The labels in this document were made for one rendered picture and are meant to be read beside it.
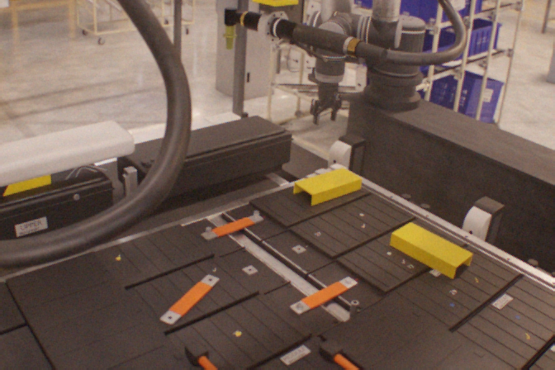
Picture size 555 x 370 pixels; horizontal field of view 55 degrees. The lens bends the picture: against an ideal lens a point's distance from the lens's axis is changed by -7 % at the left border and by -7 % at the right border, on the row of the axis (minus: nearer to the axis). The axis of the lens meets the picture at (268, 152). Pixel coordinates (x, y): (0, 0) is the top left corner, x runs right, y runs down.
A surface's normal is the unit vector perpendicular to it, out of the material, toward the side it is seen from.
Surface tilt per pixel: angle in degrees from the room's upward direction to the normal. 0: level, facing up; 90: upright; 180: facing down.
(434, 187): 90
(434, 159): 90
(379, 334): 0
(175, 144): 36
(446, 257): 0
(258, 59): 90
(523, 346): 0
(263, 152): 90
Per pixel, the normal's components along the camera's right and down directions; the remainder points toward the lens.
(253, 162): 0.63, 0.36
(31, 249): 0.19, -0.36
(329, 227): 0.06, -0.91
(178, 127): 0.33, -0.50
